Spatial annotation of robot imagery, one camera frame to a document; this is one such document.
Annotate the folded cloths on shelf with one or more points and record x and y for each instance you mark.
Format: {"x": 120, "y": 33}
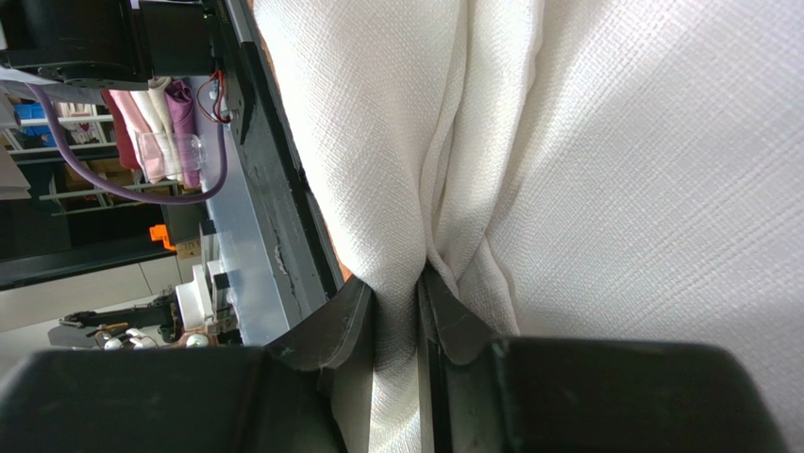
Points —
{"x": 159, "y": 122}

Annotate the background storage shelf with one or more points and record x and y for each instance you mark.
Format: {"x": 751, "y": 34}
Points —
{"x": 91, "y": 133}

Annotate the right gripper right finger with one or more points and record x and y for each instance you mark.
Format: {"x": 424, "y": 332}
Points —
{"x": 483, "y": 391}

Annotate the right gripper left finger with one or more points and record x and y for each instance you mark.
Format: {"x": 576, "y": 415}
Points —
{"x": 307, "y": 391}

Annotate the white cloth napkin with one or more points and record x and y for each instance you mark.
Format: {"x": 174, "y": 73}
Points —
{"x": 583, "y": 169}

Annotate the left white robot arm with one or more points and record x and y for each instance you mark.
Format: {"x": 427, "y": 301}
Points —
{"x": 109, "y": 45}

